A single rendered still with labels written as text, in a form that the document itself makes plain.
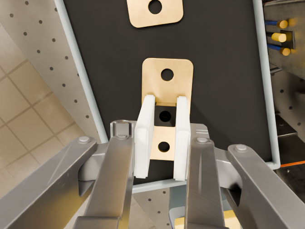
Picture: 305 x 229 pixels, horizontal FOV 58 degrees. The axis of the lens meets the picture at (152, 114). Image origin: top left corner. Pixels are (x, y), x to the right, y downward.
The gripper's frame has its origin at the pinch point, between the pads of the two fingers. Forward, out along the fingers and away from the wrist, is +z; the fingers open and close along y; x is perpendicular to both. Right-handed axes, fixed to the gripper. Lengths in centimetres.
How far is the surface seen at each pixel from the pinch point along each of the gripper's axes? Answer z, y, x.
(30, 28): 50, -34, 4
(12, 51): 120, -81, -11
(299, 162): 26.0, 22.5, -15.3
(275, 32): 17.3, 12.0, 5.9
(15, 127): 120, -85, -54
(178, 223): 4.4, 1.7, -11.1
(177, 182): 3.5, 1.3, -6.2
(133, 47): 4.1, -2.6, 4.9
